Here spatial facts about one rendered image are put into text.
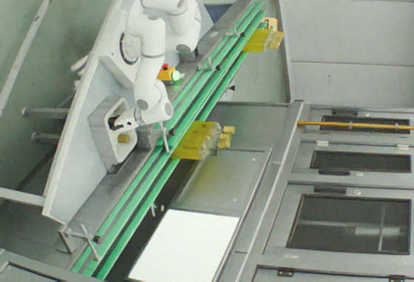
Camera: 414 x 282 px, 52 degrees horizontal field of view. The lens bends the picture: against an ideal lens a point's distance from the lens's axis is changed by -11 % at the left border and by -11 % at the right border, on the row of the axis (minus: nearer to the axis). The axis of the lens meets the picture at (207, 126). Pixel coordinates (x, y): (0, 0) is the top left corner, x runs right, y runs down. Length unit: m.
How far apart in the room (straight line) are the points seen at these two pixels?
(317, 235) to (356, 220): 0.18
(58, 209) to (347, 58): 6.94
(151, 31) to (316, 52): 6.76
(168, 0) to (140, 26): 0.13
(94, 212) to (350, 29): 6.66
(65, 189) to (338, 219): 1.07
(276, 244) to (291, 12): 6.47
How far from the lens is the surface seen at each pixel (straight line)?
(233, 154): 2.22
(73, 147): 1.78
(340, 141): 2.29
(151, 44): 1.58
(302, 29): 8.07
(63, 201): 1.76
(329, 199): 1.98
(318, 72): 8.36
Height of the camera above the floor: 1.85
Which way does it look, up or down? 22 degrees down
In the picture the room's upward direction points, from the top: 93 degrees clockwise
